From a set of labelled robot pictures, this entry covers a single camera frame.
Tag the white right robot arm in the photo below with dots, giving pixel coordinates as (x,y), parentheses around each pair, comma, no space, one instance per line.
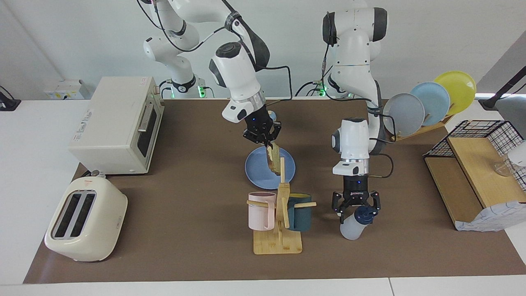
(238,70)

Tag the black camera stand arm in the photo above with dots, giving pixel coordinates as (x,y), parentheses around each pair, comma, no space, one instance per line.
(505,88)

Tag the wooden mug tree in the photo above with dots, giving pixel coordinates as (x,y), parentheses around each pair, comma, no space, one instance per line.
(277,244)

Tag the dark teal mug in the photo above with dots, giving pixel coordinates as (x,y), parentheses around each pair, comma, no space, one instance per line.
(300,216)

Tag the blue white patterned cloth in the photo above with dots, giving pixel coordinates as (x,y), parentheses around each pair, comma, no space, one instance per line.
(489,218)

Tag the toasted bread slice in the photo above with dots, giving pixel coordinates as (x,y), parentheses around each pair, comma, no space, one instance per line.
(272,158)

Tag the brown table mat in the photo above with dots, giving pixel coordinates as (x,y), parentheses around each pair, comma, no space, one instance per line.
(185,185)

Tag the wooden plate rack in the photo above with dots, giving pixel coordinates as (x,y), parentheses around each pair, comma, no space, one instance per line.
(415,133)

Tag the light blue round plate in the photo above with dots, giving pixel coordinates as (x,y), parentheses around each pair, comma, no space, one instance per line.
(433,100)

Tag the black table clamp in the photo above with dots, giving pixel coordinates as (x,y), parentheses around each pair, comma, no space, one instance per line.
(8,102)

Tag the white toaster oven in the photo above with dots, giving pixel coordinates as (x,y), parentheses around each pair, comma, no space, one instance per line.
(111,123)

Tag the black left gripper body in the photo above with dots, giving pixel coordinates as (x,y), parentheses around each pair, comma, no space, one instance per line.
(355,189)

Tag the grey round plate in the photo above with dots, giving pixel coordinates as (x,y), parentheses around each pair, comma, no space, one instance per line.
(404,115)

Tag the yellow round plate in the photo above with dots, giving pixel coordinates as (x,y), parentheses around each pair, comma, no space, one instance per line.
(458,88)

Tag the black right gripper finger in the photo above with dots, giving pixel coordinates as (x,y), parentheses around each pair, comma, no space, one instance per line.
(254,137)
(276,129)

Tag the white squeeze bottle blue cap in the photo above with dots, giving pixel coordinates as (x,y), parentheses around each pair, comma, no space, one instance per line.
(351,230)

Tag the pink mug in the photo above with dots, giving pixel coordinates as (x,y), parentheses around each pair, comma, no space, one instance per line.
(259,213)

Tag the clear drinking glass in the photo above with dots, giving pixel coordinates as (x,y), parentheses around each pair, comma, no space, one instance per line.
(503,168)

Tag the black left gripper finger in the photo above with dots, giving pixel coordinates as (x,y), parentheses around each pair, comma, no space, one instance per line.
(338,203)
(374,201)

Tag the white wall outlet box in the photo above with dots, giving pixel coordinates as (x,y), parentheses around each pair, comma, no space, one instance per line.
(63,90)

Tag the grey background object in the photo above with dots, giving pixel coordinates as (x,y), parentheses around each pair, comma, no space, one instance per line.
(513,115)

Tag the cream two-slot toaster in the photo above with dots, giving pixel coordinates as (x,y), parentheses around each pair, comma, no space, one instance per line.
(90,230)

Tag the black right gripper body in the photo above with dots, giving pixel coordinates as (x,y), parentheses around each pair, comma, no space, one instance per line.
(259,123)

